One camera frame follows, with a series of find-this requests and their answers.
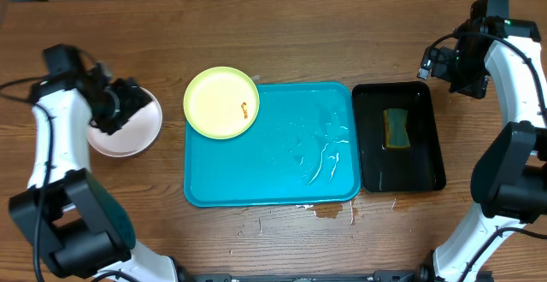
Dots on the green and yellow sponge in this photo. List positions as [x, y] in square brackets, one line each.
[395, 128]

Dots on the black plastic tray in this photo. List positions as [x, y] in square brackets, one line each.
[420, 167]

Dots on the yellow-green plate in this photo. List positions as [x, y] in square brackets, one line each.
[221, 102]

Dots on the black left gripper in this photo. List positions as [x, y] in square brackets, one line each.
[133, 98]

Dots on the white plate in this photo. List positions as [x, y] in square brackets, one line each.
[136, 136]

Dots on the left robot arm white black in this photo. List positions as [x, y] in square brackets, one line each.
[74, 225]

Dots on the blue plastic tray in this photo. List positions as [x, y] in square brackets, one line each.
[301, 149]

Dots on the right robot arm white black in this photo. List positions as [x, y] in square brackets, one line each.
[508, 194]

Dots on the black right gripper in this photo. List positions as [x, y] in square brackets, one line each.
[444, 63]

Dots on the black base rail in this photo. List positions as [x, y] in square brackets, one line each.
[299, 277]

